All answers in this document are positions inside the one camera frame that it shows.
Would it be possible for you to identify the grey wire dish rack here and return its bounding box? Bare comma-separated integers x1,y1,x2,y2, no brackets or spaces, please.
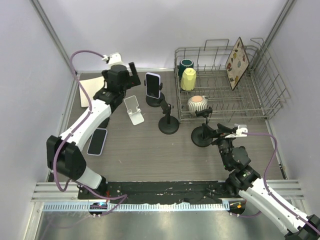
174,37,291,123

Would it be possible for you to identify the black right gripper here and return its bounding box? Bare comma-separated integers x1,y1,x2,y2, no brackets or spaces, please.
202,123,237,169

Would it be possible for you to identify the floral square plate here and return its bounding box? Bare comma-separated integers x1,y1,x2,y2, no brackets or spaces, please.
225,37,250,91

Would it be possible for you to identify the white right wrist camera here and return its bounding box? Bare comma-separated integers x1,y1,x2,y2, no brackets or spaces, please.
225,124,248,139

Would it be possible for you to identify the black round-base phone stand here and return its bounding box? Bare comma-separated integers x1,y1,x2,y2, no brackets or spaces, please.
158,99,180,135

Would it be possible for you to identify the dark green mug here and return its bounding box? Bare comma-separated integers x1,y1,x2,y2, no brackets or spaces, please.
178,58,194,75

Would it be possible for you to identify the white slotted cable duct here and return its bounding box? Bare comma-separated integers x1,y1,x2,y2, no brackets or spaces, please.
42,201,230,212

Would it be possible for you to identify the striped white ceramic bowl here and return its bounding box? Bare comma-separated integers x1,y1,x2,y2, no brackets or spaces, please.
187,95,208,116

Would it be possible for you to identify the white folding phone stand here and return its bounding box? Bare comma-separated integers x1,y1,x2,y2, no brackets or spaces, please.
124,95,145,126

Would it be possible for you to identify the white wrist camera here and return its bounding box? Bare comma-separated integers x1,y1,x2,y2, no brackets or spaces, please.
225,124,248,139
102,52,124,67

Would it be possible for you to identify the white square plate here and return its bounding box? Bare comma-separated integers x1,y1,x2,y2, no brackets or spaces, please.
79,76,105,108

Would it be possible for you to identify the yellow faceted cup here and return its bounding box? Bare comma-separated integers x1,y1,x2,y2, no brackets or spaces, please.
180,68,197,91

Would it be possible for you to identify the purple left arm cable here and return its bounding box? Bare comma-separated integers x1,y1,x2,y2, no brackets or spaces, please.
52,50,128,217

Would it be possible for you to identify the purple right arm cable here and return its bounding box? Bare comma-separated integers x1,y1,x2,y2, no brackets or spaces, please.
234,132,320,235

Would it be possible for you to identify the black phone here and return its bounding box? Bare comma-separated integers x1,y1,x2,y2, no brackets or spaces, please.
98,117,110,128

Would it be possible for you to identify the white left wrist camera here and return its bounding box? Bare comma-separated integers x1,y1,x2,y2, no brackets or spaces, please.
102,52,124,67

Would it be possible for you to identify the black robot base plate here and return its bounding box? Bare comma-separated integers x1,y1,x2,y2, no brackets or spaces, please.
77,179,241,205

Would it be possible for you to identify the lilac-case phone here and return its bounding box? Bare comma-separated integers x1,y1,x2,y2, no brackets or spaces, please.
145,72,161,99
87,128,108,156

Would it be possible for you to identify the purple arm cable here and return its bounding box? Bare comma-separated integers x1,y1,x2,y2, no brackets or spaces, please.
52,50,128,217
234,132,320,235

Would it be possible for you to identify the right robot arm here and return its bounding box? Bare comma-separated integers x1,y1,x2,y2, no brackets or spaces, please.
202,123,320,240

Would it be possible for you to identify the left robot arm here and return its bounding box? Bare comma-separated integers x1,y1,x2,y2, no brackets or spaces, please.
46,62,141,200

